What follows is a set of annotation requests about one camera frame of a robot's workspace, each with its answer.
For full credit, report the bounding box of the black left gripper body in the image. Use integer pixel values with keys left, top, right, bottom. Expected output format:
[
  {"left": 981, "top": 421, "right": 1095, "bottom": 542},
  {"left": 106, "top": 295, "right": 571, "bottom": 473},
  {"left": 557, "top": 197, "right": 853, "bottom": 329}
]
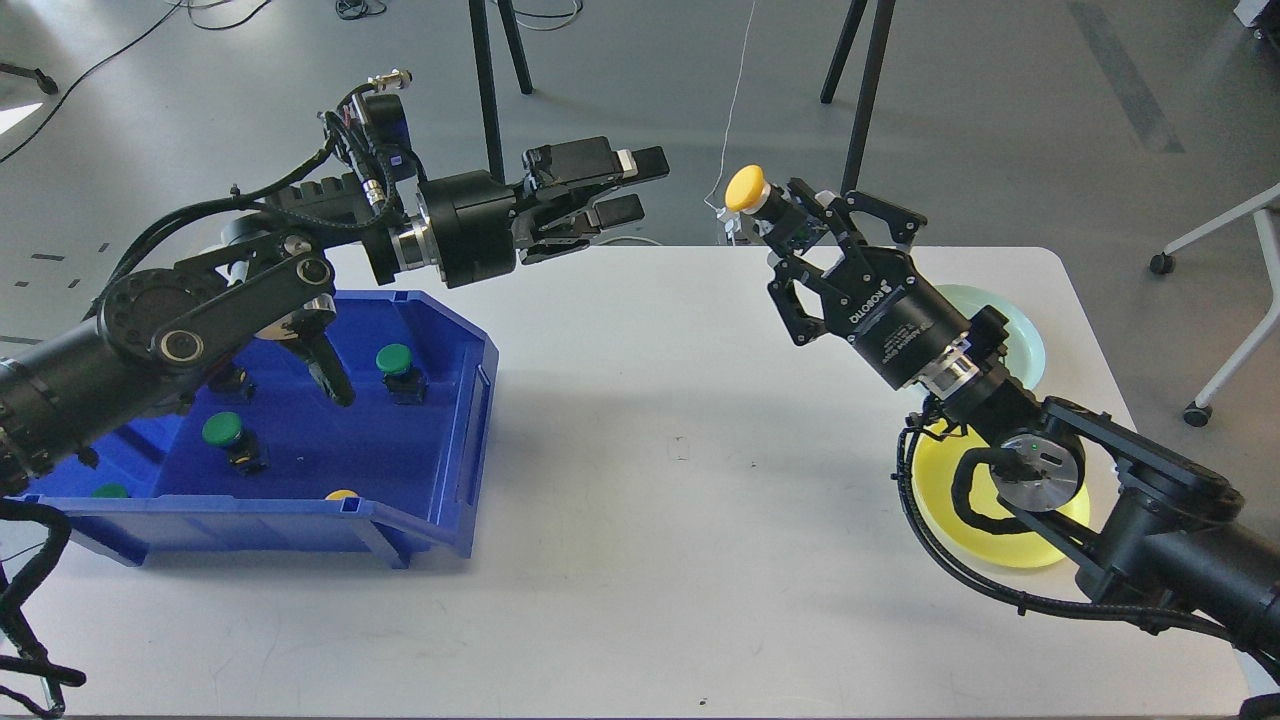
[{"left": 392, "top": 170, "right": 536, "bottom": 290}]

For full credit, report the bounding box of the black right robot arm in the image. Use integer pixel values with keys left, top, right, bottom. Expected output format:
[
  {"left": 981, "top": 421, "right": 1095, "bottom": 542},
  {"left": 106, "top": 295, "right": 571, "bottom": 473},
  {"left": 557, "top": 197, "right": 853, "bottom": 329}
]
[{"left": 724, "top": 167, "right": 1279, "bottom": 678}]

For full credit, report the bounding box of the yellow plate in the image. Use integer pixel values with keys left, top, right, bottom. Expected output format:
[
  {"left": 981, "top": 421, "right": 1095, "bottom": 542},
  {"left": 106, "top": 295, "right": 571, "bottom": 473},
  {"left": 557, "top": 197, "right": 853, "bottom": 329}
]
[{"left": 911, "top": 430, "right": 1092, "bottom": 570}]

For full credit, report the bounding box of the yellow push button back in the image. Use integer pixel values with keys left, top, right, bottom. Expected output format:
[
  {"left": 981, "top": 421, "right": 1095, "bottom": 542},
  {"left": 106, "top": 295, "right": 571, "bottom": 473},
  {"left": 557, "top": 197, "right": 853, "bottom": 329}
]
[{"left": 206, "top": 363, "right": 257, "bottom": 405}]

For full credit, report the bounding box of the white power adapter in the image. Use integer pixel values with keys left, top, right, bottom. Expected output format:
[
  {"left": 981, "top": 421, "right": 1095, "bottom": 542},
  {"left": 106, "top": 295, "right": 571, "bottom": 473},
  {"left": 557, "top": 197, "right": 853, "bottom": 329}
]
[{"left": 716, "top": 208, "right": 753, "bottom": 247}]

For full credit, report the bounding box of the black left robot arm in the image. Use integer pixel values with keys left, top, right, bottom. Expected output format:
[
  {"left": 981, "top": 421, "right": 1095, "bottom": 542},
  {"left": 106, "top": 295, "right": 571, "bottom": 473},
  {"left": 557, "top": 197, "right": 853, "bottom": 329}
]
[{"left": 3, "top": 70, "right": 669, "bottom": 719}]

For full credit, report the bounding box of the pale green plate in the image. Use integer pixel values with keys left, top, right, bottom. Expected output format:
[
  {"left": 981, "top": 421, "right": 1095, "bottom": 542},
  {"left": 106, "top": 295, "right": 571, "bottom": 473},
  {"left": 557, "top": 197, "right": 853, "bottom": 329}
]
[{"left": 937, "top": 284, "right": 1047, "bottom": 389}]

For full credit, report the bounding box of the black floor cable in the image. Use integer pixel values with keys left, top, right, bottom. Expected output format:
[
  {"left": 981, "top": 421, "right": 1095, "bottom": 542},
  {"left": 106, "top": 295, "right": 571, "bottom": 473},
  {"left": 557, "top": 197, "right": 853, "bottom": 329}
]
[{"left": 0, "top": 0, "right": 271, "bottom": 167}]

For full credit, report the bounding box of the white power cable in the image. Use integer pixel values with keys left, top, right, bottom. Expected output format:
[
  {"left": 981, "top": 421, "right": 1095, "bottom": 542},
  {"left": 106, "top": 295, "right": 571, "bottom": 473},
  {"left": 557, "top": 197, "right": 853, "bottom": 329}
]
[{"left": 701, "top": 0, "right": 756, "bottom": 213}]

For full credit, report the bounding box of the black stand leg left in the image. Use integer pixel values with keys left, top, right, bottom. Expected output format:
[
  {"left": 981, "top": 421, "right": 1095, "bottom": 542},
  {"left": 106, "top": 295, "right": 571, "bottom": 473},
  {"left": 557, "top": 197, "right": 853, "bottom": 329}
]
[{"left": 467, "top": 1, "right": 534, "bottom": 182}]

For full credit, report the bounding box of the black stand leg right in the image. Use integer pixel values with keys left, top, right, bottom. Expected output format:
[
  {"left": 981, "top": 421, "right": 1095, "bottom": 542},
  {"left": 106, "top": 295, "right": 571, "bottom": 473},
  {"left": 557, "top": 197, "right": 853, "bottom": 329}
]
[{"left": 819, "top": 1, "right": 897, "bottom": 192}]

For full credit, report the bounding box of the blue plastic bin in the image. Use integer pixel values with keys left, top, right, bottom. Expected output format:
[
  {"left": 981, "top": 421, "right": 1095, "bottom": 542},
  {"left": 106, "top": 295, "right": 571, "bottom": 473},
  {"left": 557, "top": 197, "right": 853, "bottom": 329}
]
[{"left": 22, "top": 290, "right": 498, "bottom": 568}]

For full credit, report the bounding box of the black stand leg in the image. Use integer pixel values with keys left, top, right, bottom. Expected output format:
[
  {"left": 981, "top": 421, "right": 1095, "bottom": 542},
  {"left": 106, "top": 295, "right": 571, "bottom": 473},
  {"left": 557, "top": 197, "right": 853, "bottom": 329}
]
[
  {"left": 819, "top": 1, "right": 897, "bottom": 192},
  {"left": 467, "top": 1, "right": 534, "bottom": 182}
]

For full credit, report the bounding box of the green push button front corner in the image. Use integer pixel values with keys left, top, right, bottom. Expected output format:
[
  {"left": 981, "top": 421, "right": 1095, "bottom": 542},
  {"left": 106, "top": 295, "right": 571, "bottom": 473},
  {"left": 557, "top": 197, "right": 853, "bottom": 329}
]
[{"left": 90, "top": 483, "right": 132, "bottom": 498}]

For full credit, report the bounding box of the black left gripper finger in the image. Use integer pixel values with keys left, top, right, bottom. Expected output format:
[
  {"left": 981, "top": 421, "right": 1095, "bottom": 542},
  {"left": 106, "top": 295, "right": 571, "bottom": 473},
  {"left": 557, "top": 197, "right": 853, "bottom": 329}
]
[
  {"left": 520, "top": 193, "right": 645, "bottom": 266},
  {"left": 520, "top": 136, "right": 669, "bottom": 217}
]

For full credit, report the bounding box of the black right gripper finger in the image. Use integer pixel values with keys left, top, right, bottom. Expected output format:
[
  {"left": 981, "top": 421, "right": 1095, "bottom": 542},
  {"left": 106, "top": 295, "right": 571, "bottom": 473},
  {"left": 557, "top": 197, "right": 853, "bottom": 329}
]
[
  {"left": 767, "top": 178, "right": 861, "bottom": 301},
  {"left": 826, "top": 190, "right": 928, "bottom": 251}
]

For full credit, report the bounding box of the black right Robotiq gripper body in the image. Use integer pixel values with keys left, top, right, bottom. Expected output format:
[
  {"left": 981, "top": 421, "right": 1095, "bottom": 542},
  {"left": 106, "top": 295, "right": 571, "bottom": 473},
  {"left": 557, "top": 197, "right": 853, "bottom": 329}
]
[{"left": 767, "top": 243, "right": 1011, "bottom": 393}]

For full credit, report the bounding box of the green push button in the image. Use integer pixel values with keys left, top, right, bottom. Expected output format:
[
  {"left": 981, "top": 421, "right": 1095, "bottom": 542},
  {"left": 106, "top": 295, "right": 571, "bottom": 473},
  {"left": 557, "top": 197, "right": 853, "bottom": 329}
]
[
  {"left": 201, "top": 411, "right": 269, "bottom": 475},
  {"left": 375, "top": 343, "right": 428, "bottom": 405}
]

